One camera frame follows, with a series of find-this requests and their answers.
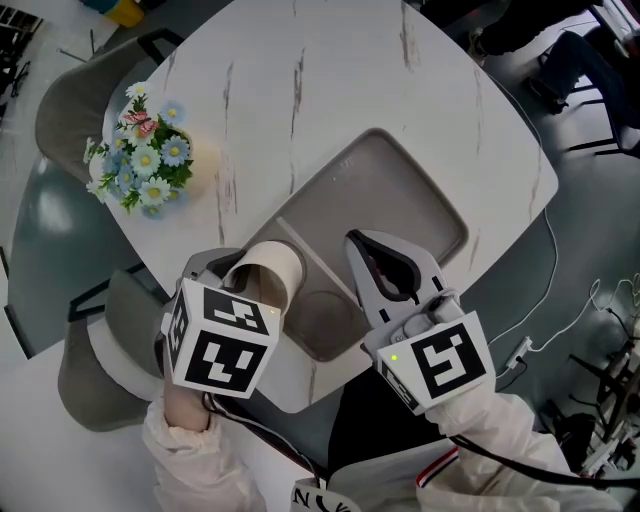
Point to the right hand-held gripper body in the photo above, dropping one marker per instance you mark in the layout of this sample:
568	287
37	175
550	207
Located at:
450	360

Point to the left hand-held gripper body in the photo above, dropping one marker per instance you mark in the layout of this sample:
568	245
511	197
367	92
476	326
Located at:
220	350

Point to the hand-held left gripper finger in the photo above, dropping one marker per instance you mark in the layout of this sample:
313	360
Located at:
202	267

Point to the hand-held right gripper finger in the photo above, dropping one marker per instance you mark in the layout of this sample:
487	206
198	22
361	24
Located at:
430	272
360	280

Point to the cream cup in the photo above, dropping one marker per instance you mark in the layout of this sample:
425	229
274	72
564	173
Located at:
280	265

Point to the grey divided tray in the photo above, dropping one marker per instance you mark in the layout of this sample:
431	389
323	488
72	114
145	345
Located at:
380	200

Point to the person's right forearm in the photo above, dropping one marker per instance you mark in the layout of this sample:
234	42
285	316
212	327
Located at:
490	425

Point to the person's left forearm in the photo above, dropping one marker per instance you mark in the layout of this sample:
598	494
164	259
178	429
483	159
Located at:
200	450

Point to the white power strip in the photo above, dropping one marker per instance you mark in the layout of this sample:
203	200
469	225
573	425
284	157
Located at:
520	352

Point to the person's black trousers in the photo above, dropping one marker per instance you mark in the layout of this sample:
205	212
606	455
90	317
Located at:
380	415

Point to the potted blue and white flowers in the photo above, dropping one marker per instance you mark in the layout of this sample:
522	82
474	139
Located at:
150	155

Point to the grey upholstered chair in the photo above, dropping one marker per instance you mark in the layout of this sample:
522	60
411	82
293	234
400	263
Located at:
75	110
95	380

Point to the person's white jacket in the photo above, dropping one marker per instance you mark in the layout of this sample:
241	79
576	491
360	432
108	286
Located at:
390	480

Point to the dark grey chair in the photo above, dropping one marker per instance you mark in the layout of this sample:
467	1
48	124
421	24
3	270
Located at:
627	135

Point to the yellow waste bin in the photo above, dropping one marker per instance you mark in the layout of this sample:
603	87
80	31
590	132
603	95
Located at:
125	12

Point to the blue waste bin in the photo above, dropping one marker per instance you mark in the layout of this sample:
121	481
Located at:
100	4

